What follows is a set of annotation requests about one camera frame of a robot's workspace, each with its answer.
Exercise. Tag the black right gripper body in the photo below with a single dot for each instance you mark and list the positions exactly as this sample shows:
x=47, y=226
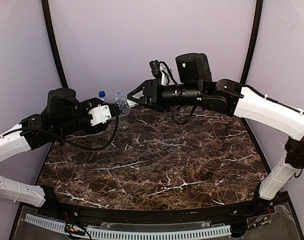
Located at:
x=153, y=93

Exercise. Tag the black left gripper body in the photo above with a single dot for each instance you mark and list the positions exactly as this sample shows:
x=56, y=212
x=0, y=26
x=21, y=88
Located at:
x=112, y=110

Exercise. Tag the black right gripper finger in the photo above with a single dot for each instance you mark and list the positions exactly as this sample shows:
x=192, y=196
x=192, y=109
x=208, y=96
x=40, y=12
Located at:
x=139, y=91
x=137, y=102

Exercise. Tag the clear bottle white cap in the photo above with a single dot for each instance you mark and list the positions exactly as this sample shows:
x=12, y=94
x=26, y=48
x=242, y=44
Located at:
x=123, y=104

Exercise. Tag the pepsi bottle blue cap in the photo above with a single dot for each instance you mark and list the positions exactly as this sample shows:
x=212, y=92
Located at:
x=102, y=95

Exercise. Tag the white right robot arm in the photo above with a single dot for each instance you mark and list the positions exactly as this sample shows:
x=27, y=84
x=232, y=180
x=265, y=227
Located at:
x=197, y=89

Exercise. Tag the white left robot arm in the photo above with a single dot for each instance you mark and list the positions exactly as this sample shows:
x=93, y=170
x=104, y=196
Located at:
x=62, y=116

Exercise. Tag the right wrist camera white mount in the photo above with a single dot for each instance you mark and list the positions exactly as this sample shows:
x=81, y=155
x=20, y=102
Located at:
x=160, y=70

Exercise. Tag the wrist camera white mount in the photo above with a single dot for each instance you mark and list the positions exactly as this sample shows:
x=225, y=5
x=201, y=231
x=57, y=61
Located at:
x=160, y=70
x=102, y=113

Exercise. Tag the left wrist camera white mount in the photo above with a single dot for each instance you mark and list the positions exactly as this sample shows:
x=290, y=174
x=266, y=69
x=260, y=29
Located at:
x=102, y=113

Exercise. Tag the white slotted cable duct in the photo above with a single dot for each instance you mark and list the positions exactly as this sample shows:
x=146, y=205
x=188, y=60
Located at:
x=127, y=231

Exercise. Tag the black vertical frame post left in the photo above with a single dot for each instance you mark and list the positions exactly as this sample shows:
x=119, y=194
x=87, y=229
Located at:
x=49, y=24

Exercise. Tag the black vertical frame post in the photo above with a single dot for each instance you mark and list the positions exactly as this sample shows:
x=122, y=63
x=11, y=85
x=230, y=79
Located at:
x=252, y=41
x=49, y=24

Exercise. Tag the black vertical frame post right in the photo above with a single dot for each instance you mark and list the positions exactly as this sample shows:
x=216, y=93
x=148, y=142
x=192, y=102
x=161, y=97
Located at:
x=252, y=41

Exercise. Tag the black table edge rail right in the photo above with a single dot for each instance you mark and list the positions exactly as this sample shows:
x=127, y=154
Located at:
x=256, y=145

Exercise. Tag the black front table rail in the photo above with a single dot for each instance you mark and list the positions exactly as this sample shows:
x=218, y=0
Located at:
x=231, y=214

